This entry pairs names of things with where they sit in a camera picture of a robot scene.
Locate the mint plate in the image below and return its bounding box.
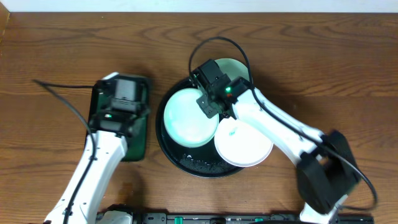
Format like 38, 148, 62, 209
215, 58, 249, 80
163, 88, 219, 147

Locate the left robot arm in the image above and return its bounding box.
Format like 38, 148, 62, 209
41, 76, 151, 223

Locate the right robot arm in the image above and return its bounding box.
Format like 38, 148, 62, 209
190, 74, 359, 223

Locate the black rectangular water tray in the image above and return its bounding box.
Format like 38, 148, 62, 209
85, 73, 152, 162

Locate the round black tray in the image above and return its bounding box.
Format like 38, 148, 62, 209
155, 78, 243, 178

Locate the white plate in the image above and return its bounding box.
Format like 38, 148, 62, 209
214, 118, 274, 167

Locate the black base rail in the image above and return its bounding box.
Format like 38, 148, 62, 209
96, 212, 375, 224

